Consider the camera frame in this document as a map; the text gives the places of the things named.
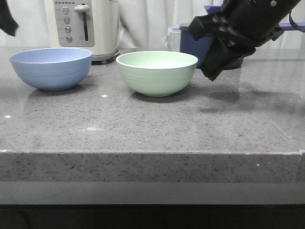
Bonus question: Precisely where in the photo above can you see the light blue bowl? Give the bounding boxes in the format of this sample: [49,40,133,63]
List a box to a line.
[10,48,92,91]

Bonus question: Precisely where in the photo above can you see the cream white toaster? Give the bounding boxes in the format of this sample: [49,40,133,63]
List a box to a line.
[44,0,120,64]

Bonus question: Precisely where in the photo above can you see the white curtain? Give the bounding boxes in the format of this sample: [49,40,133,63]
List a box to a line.
[0,0,305,50]

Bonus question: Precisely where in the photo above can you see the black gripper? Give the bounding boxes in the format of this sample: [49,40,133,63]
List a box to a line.
[187,9,285,82]

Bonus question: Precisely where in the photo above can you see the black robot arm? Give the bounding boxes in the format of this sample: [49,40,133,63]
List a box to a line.
[188,0,299,81]

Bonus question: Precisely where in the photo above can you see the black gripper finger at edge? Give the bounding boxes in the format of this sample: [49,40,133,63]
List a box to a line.
[0,0,19,36]

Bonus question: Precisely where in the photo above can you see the light green bowl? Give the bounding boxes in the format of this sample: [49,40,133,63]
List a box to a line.
[116,51,198,97]

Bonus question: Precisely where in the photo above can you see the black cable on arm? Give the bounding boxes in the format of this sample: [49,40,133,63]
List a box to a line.
[288,10,305,33]

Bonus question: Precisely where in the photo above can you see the clear plastic container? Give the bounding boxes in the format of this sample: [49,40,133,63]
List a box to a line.
[167,25,181,52]

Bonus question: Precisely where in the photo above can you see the dark blue saucepan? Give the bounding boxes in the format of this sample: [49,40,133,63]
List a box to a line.
[180,22,305,70]

